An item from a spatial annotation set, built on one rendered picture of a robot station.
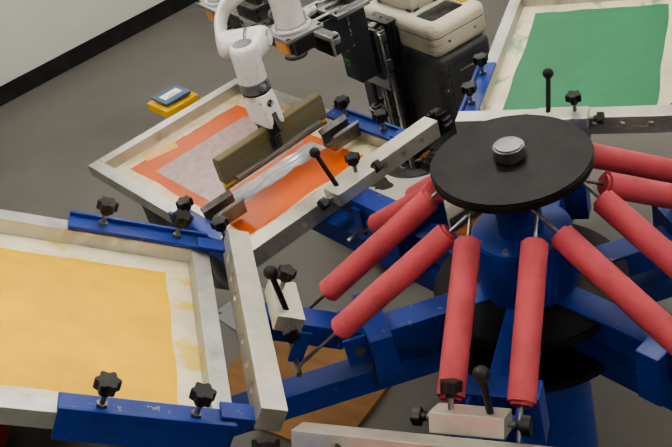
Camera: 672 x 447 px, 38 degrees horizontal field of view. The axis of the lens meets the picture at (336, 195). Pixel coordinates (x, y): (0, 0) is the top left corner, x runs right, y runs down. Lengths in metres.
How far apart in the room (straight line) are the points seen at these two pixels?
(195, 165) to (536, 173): 1.31
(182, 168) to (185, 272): 0.79
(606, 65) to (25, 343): 1.79
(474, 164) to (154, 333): 0.70
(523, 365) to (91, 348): 0.78
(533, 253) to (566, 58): 1.28
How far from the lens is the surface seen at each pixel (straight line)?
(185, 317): 2.01
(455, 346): 1.75
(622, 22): 3.13
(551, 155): 1.88
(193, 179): 2.82
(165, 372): 1.87
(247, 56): 2.44
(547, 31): 3.14
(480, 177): 1.85
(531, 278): 1.76
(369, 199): 2.35
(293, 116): 2.60
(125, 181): 2.86
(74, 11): 6.36
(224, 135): 2.98
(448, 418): 1.62
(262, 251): 2.34
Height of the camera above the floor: 2.36
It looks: 33 degrees down
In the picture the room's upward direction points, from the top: 16 degrees counter-clockwise
